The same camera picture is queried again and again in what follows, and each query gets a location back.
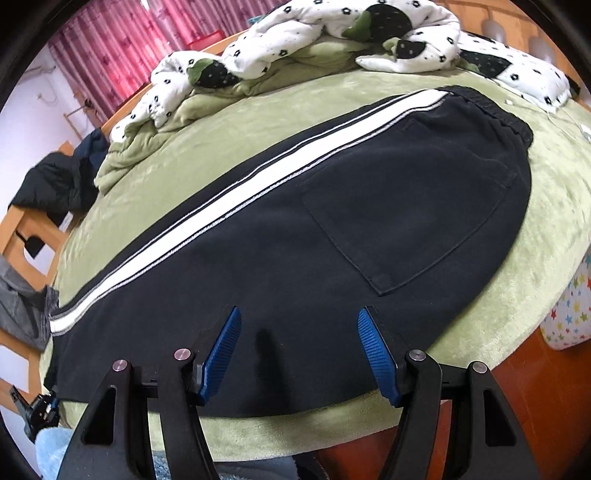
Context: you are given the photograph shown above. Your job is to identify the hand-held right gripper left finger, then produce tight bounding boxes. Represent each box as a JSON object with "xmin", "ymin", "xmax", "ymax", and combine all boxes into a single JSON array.
[{"xmin": 55, "ymin": 305, "xmax": 243, "ymax": 480}]

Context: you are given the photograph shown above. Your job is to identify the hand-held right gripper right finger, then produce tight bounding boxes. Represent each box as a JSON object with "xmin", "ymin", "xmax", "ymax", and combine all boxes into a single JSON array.
[{"xmin": 358, "ymin": 305, "xmax": 541, "ymax": 480}]

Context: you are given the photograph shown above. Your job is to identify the black pants with white stripe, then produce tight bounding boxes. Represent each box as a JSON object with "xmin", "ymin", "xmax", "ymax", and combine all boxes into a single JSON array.
[{"xmin": 44, "ymin": 84, "xmax": 535, "ymax": 418}]

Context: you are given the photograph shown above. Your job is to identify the grey cloth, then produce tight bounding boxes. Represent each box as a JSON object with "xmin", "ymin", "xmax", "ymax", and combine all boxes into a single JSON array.
[{"xmin": 0, "ymin": 254, "xmax": 61, "ymax": 352}]

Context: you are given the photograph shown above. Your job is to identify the green fleece blanket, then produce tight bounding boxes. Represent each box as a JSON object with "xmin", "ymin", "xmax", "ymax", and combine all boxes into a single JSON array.
[{"xmin": 39, "ymin": 37, "xmax": 591, "ymax": 462}]

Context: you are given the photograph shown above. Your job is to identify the wooden chair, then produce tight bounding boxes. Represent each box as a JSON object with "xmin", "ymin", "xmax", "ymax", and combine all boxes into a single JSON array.
[{"xmin": 0, "ymin": 203, "xmax": 70, "ymax": 402}]

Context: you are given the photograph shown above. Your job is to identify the star print fabric box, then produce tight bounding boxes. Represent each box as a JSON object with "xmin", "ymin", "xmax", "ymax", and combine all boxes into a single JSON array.
[{"xmin": 540, "ymin": 258, "xmax": 591, "ymax": 354}]

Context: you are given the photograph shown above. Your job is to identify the black jacket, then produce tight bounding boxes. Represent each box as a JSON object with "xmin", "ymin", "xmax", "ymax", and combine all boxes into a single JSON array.
[{"xmin": 9, "ymin": 150, "xmax": 109, "ymax": 227}]

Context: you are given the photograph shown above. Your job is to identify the dark blue garment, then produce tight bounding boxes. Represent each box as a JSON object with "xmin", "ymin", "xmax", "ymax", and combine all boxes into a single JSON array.
[{"xmin": 76, "ymin": 128, "xmax": 112, "ymax": 171}]

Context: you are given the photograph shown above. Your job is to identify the white flower print quilt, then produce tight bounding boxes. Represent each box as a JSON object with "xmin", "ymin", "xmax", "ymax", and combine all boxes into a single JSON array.
[{"xmin": 111, "ymin": 0, "xmax": 462, "ymax": 141}]

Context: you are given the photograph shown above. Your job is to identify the red curtain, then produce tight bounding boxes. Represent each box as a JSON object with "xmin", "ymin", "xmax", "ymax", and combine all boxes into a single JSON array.
[{"xmin": 48, "ymin": 0, "xmax": 296, "ymax": 125}]

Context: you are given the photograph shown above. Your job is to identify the white charging cable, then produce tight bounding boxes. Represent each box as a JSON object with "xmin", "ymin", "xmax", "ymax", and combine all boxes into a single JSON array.
[{"xmin": 545, "ymin": 99, "xmax": 591, "ymax": 139}]

